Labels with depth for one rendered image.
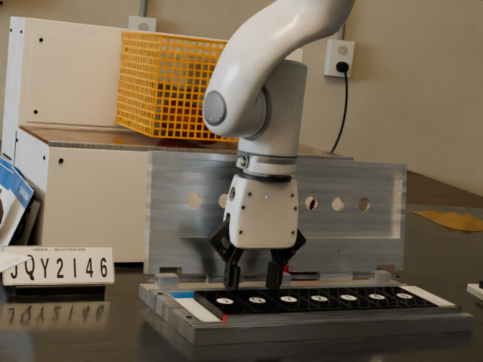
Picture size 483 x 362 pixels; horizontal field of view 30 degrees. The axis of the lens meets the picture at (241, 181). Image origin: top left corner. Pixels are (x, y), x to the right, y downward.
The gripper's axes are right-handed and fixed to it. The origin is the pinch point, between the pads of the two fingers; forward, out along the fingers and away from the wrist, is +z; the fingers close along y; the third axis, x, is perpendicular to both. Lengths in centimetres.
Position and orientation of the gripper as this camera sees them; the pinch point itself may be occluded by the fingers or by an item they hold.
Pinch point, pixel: (253, 279)
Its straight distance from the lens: 130.2
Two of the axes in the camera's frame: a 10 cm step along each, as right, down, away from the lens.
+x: -4.3, -1.8, 8.8
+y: 9.0, 0.3, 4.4
